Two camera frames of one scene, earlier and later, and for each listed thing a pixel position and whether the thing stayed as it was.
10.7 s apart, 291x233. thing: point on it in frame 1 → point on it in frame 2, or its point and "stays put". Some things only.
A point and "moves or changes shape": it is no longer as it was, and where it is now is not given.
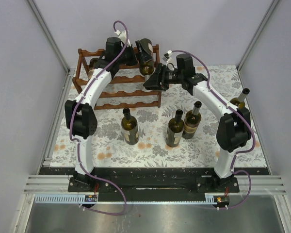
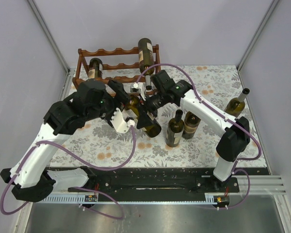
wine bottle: [175, 129] stays put
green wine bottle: [92, 65] stays put
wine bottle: [129, 126] moves or changes shape
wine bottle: [239, 102] stays put
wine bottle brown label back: [146, 68] stays put
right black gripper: [157, 84] → [144, 120]
